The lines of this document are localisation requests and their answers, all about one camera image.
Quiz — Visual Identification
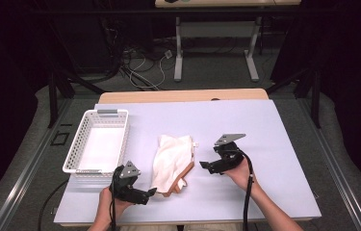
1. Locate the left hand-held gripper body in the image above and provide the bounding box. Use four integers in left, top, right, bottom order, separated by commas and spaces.
112, 160, 150, 206

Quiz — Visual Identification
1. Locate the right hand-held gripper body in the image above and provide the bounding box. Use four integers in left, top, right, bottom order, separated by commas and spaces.
211, 133, 247, 174

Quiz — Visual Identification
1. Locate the cream baby bodysuit brown trim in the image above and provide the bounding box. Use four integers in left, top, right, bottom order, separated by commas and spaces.
150, 134, 199, 198

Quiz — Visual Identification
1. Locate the person's left hand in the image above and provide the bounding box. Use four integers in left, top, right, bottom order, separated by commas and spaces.
97, 186, 134, 222

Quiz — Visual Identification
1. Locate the person's right hand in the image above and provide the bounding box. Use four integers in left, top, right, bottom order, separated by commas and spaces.
222, 157, 256, 193

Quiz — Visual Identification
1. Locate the white perforated plastic basket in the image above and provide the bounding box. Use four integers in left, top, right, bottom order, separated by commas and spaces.
62, 109, 131, 179

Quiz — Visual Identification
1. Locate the light wooden table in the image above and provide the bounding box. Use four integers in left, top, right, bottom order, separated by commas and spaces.
98, 88, 270, 104

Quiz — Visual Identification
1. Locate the black metal stand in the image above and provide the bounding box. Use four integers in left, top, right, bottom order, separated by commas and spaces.
266, 65, 322, 129
47, 68, 105, 129

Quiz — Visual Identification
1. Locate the white-legged background desk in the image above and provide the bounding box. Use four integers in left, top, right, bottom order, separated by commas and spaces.
154, 0, 301, 83

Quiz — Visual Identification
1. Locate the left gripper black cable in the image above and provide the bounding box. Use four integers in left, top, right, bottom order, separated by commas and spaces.
109, 174, 118, 231

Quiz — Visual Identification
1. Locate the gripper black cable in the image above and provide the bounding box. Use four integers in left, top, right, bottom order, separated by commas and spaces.
109, 174, 118, 231
239, 150, 255, 231

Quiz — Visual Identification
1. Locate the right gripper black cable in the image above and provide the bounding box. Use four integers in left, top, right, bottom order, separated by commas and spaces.
239, 150, 255, 231

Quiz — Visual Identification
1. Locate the aluminium floor rail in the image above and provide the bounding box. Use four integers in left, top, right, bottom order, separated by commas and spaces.
297, 97, 361, 231
0, 99, 73, 231

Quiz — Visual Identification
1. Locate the white floor cable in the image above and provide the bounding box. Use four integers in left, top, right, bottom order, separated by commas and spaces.
129, 52, 167, 90

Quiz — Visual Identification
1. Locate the black floor cable bundle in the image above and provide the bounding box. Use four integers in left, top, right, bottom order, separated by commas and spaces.
102, 15, 157, 85

